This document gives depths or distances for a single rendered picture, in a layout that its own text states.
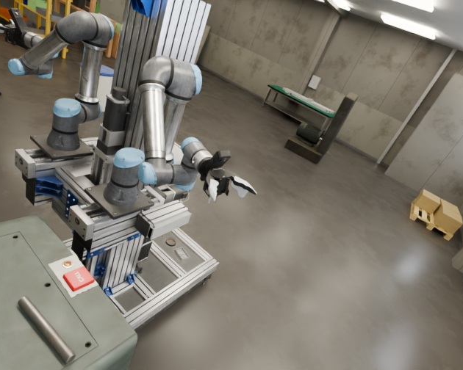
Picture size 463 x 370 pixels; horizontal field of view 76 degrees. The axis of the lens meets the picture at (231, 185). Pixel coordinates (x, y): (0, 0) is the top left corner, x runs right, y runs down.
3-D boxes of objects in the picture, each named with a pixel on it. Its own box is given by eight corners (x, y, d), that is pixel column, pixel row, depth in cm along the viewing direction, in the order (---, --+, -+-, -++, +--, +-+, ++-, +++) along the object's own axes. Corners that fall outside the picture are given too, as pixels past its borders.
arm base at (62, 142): (70, 136, 164) (72, 119, 160) (85, 149, 158) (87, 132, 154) (41, 138, 152) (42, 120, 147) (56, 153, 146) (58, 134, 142)
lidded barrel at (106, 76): (98, 99, 525) (103, 63, 496) (116, 112, 506) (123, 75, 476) (68, 99, 483) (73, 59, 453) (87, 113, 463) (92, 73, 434)
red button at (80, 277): (94, 283, 85) (95, 279, 84) (73, 294, 80) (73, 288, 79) (83, 269, 87) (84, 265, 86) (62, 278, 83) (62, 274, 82)
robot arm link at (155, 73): (140, 42, 102) (147, 182, 97) (170, 51, 109) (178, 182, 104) (129, 57, 111) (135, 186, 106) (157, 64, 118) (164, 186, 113)
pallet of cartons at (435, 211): (448, 241, 558) (464, 225, 539) (407, 216, 589) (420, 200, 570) (447, 222, 648) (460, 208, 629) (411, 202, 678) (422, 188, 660)
